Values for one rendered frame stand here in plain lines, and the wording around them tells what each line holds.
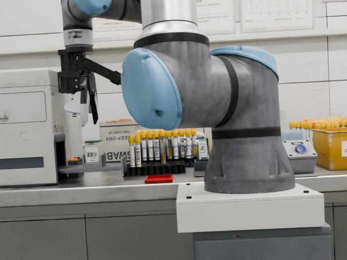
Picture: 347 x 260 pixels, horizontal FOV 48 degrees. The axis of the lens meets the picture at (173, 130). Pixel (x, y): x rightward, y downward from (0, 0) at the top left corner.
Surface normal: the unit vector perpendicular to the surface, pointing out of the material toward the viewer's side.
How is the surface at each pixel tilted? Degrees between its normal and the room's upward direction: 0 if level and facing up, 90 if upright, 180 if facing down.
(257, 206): 90
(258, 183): 85
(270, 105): 86
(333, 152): 90
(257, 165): 68
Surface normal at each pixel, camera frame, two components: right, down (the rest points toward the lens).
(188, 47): 0.43, -0.08
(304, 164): 0.00, 0.55
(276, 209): -0.03, 0.05
